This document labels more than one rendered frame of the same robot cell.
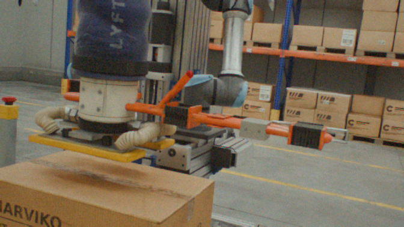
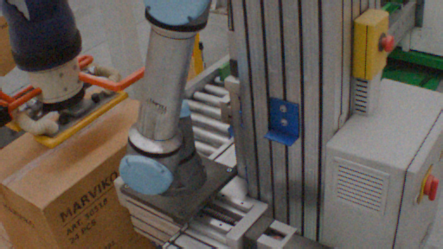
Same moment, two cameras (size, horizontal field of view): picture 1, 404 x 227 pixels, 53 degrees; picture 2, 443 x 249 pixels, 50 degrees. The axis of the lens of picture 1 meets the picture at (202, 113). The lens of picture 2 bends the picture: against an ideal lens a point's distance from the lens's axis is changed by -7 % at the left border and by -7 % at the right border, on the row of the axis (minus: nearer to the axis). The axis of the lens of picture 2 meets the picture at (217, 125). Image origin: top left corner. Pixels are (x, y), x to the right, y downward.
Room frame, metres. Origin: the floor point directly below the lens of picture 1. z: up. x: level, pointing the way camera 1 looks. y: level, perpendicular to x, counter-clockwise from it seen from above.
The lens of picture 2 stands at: (2.17, -0.92, 1.87)
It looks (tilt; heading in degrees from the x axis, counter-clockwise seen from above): 33 degrees down; 109
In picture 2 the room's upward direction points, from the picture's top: 7 degrees counter-clockwise
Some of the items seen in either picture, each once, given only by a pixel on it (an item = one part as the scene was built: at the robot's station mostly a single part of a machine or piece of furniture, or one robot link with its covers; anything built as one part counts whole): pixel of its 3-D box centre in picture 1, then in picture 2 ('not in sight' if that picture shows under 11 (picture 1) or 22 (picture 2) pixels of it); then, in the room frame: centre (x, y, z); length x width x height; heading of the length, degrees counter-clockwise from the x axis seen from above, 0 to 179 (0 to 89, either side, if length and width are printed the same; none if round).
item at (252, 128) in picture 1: (255, 128); not in sight; (1.05, -0.14, 1.17); 0.07 x 0.07 x 0.04; 69
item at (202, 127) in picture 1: (195, 116); (175, 163); (1.71, 0.03, 1.09); 0.15 x 0.15 x 0.10
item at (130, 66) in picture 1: (111, 64); (47, 45); (1.22, 0.29, 1.30); 0.23 x 0.23 x 0.04
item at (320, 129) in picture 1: (307, 135); not in sight; (1.00, -0.27, 1.18); 0.08 x 0.07 x 0.05; 69
